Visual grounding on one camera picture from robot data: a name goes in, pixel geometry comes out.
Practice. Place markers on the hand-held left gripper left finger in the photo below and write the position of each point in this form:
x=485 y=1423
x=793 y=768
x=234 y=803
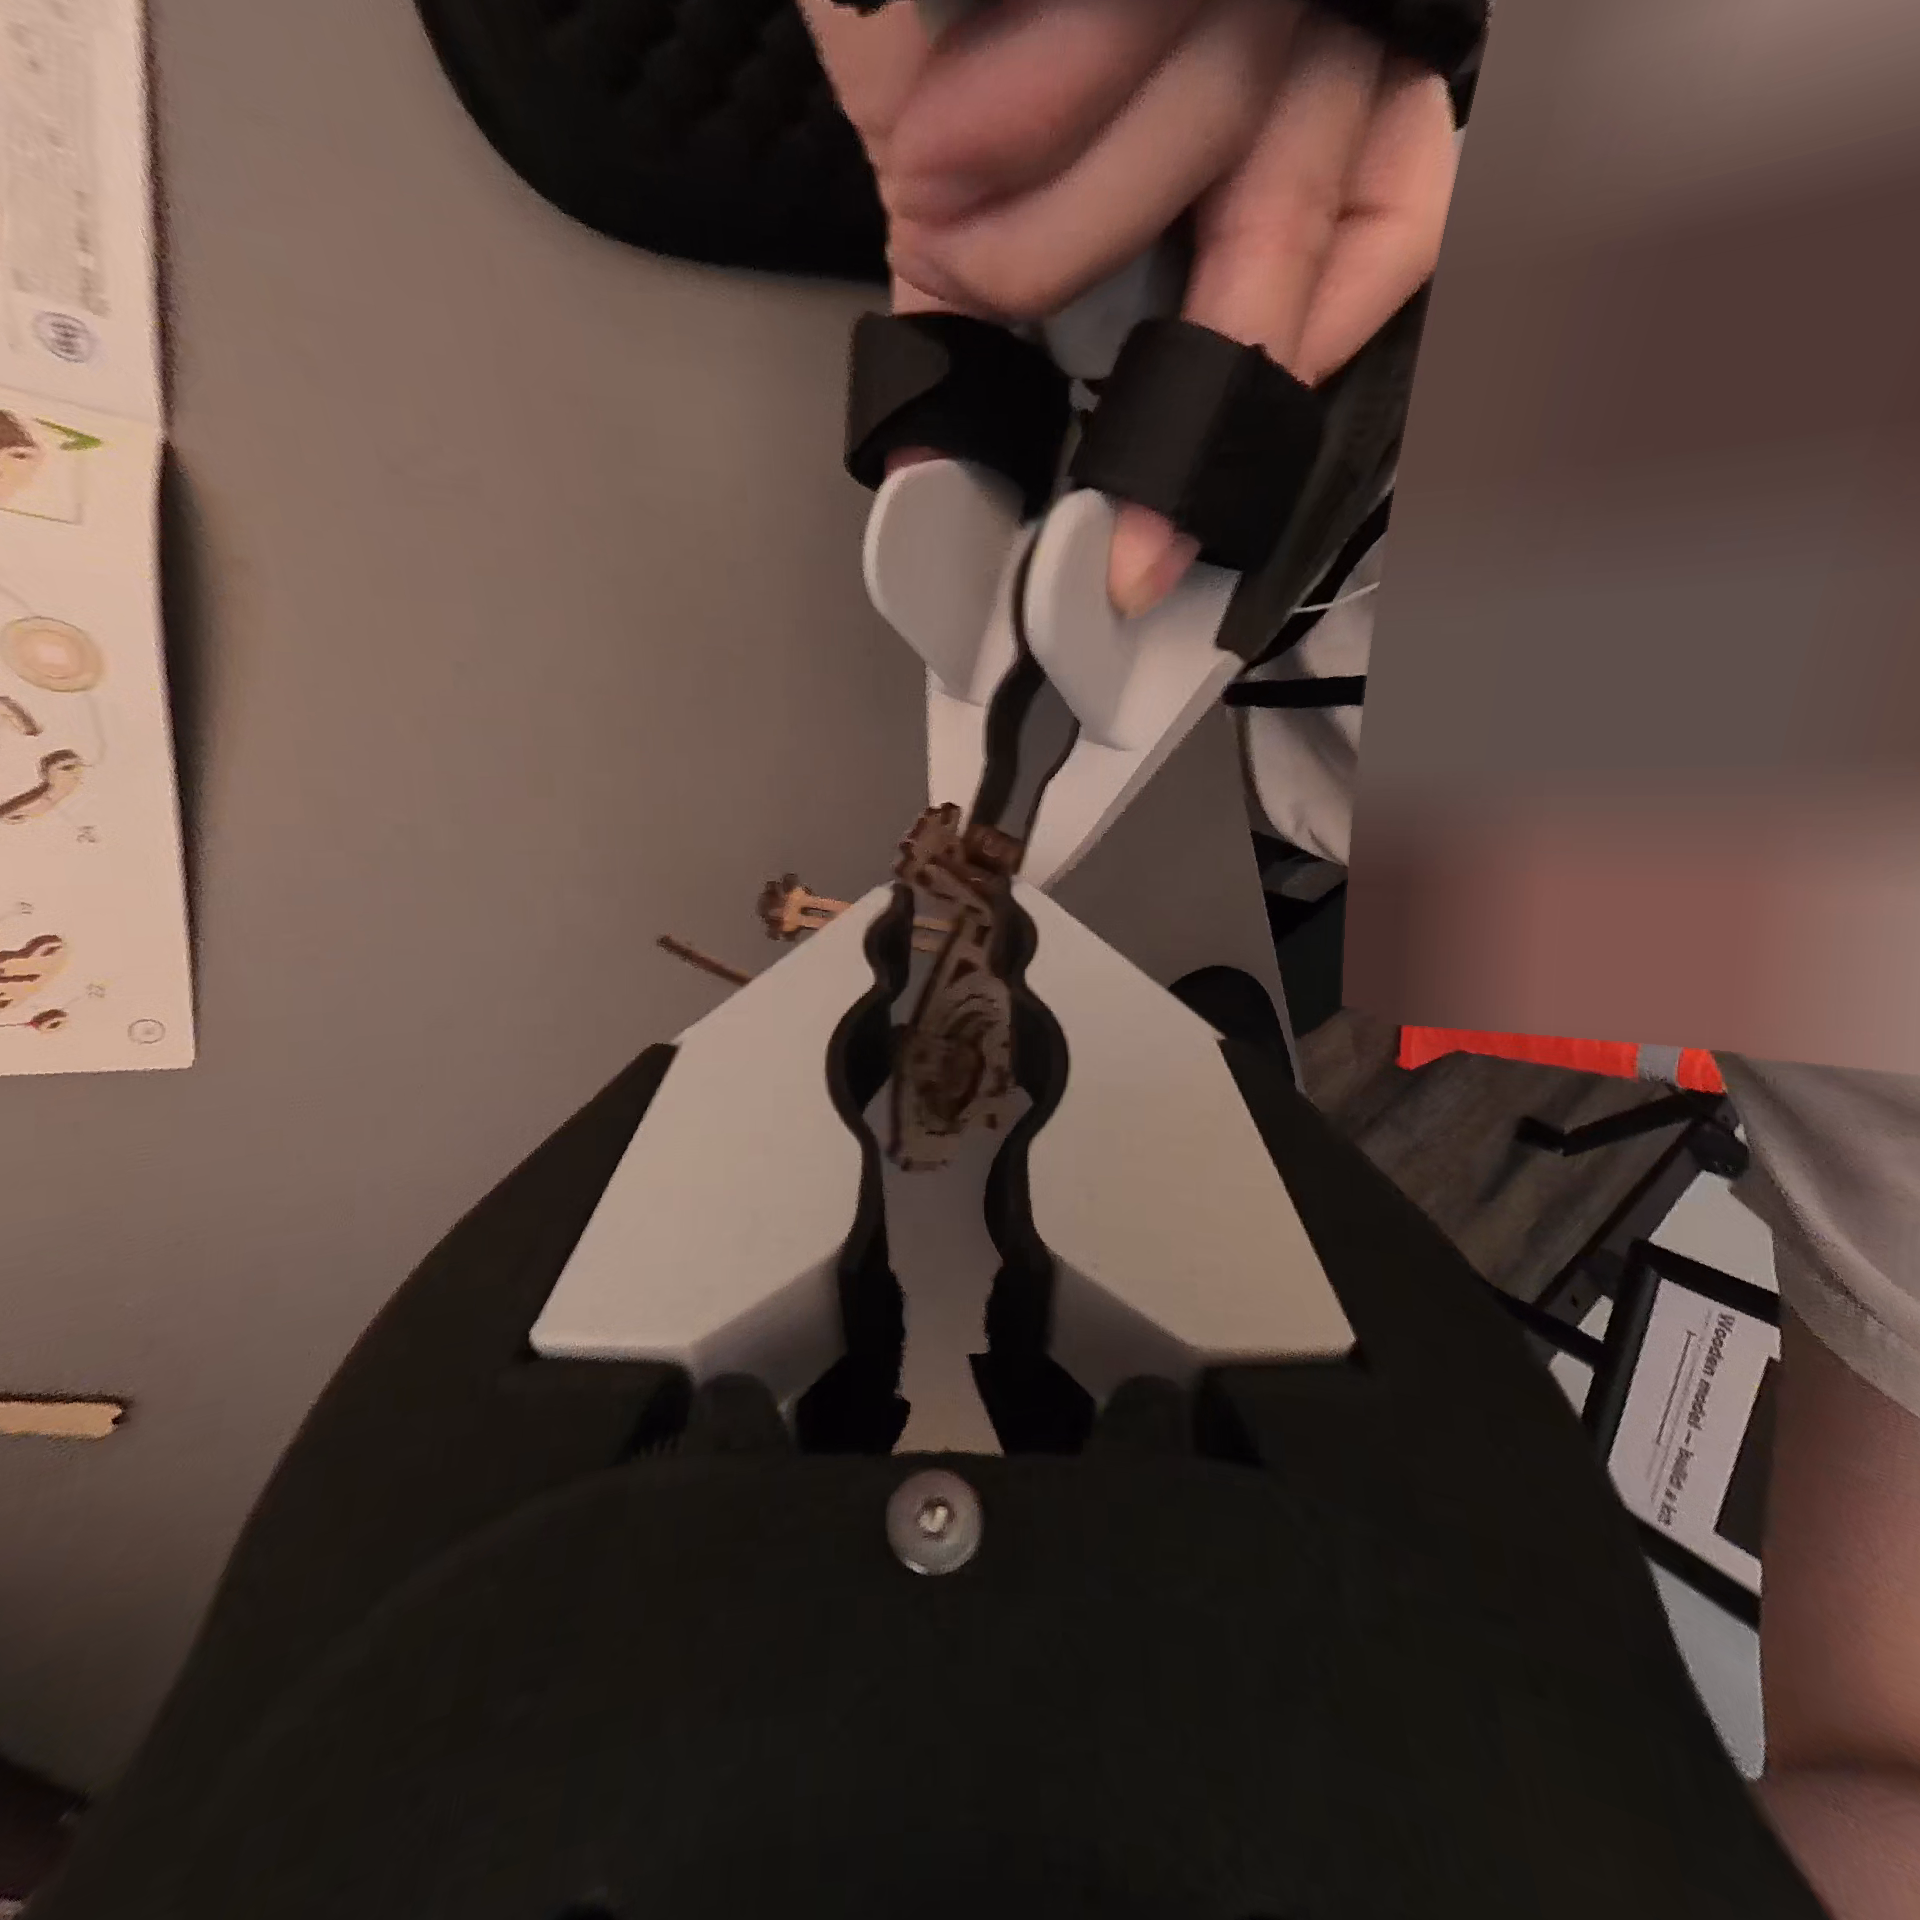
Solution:
x=704 y=1214

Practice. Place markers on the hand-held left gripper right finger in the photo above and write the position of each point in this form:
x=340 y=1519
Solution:
x=1184 y=1201

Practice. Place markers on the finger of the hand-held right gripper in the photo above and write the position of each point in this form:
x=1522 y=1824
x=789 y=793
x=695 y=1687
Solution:
x=1124 y=690
x=944 y=571

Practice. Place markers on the dark wooden model assembly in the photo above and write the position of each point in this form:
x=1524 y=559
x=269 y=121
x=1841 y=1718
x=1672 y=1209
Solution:
x=952 y=1020

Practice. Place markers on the small wooden model part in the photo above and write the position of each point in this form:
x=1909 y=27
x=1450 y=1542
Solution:
x=803 y=908

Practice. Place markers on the person's right hand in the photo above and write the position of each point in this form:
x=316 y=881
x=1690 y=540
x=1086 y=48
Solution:
x=1141 y=134

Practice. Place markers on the thin dark wooden rod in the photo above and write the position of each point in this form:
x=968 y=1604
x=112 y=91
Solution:
x=702 y=960

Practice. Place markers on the orange strip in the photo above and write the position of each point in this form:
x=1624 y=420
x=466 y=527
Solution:
x=1545 y=1055

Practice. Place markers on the white printed sign stand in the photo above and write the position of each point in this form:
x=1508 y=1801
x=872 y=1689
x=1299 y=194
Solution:
x=1689 y=1424

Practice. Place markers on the person's pale shorts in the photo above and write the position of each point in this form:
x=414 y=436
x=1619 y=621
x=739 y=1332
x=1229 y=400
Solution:
x=1845 y=1201

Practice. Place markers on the pale wooden stick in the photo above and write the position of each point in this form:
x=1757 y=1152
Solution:
x=52 y=1418

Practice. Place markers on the illustrated instruction booklet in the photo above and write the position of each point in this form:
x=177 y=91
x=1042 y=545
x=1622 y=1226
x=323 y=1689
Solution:
x=75 y=600

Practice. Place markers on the person's leg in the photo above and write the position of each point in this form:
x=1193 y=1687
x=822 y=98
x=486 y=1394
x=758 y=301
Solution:
x=1853 y=1575

